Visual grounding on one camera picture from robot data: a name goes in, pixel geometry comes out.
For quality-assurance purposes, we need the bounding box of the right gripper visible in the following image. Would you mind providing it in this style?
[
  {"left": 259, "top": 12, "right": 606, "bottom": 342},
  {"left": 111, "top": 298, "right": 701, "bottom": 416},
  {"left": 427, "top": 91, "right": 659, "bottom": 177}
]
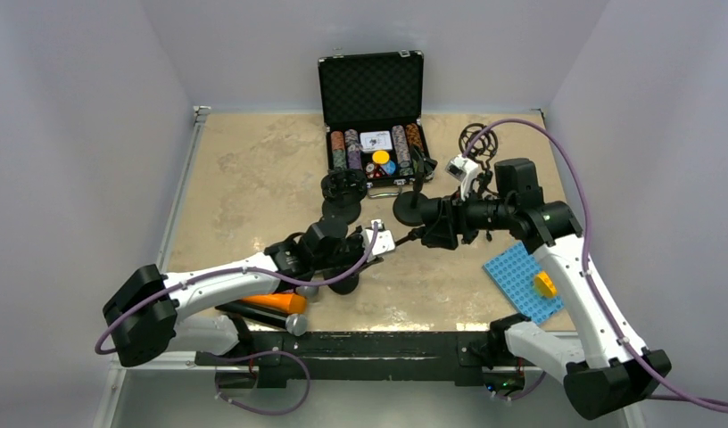
[{"left": 422, "top": 185, "right": 513, "bottom": 250}]

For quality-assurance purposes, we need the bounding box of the black clip microphone stand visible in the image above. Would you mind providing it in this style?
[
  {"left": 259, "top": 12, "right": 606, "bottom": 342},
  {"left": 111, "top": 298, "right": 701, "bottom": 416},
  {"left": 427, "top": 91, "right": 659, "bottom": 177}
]
[{"left": 393, "top": 146, "right": 437, "bottom": 226}]

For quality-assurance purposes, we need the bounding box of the black shock-mount microphone stand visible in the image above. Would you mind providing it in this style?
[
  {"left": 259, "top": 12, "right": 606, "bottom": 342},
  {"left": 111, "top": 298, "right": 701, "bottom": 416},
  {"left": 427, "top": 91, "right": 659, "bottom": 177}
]
[{"left": 320, "top": 169, "right": 368, "bottom": 225}]

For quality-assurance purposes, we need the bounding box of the black tripod stand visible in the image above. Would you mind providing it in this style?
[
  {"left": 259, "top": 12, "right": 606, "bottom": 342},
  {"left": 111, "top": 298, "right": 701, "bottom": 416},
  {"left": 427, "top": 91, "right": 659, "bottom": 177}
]
[{"left": 458, "top": 122, "right": 499, "bottom": 177}]

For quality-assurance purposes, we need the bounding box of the orange microphone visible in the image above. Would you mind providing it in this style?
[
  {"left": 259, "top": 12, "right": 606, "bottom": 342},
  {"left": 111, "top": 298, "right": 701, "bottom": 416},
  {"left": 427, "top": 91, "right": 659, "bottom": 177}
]
[{"left": 241, "top": 293, "right": 308, "bottom": 314}]

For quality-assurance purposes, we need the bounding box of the black silver-mesh microphone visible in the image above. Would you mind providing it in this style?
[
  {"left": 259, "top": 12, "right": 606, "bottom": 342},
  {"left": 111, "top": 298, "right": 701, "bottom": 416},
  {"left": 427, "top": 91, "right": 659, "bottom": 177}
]
[{"left": 216, "top": 300, "right": 309, "bottom": 336}]

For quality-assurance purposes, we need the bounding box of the purple glitter microphone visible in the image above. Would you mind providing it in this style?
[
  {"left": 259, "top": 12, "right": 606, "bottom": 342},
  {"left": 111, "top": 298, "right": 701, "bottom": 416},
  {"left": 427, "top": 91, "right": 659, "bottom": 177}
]
[{"left": 294, "top": 286, "right": 319, "bottom": 300}]

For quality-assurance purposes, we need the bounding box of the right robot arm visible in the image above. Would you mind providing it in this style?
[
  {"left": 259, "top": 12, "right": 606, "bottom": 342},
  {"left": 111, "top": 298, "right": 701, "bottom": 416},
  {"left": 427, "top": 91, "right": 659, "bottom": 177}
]
[{"left": 418, "top": 156, "right": 672, "bottom": 420}]

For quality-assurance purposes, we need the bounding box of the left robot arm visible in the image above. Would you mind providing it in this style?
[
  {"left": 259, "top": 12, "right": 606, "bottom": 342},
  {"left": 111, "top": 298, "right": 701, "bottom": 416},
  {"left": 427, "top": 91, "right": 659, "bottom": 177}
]
[{"left": 94, "top": 219, "right": 396, "bottom": 367}]

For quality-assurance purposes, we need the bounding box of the blue building baseplate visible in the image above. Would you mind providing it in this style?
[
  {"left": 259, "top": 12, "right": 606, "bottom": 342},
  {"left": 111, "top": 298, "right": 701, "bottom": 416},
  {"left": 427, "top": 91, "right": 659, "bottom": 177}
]
[{"left": 483, "top": 243, "right": 564, "bottom": 325}]

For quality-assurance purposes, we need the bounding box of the yellow building brick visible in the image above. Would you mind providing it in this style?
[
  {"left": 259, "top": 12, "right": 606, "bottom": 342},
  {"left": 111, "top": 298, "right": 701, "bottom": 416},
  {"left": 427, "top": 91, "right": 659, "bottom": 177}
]
[{"left": 533, "top": 271, "right": 558, "bottom": 299}]

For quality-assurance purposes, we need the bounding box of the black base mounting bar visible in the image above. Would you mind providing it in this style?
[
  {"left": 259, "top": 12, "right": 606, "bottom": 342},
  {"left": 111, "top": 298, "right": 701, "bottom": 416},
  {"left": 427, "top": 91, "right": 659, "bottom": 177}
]
[{"left": 194, "top": 331, "right": 535, "bottom": 389}]

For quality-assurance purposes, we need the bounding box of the black poker chip case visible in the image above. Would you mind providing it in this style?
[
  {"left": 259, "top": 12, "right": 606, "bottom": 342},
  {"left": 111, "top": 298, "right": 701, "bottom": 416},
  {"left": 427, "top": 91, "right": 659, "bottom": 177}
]
[{"left": 318, "top": 50, "right": 430, "bottom": 171}]

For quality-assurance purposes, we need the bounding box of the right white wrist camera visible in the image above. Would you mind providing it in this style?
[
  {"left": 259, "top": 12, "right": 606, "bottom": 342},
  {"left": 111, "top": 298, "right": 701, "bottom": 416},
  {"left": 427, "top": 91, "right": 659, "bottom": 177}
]
[{"left": 445, "top": 154, "right": 482, "bottom": 201}]

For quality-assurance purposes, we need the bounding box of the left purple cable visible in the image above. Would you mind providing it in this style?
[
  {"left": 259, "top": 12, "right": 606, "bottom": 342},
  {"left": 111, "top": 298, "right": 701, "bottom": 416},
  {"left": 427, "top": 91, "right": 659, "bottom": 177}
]
[{"left": 94, "top": 226, "right": 382, "bottom": 357}]

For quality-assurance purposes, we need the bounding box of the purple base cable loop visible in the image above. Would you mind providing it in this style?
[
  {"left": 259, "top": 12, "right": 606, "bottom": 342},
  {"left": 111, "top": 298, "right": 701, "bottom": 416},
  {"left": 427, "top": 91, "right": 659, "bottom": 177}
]
[{"left": 198, "top": 348, "right": 312, "bottom": 416}]

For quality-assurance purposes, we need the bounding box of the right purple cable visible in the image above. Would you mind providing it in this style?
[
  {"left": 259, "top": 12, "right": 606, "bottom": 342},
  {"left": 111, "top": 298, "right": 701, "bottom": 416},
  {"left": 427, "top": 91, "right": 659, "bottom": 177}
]
[{"left": 463, "top": 118, "right": 728, "bottom": 415}]

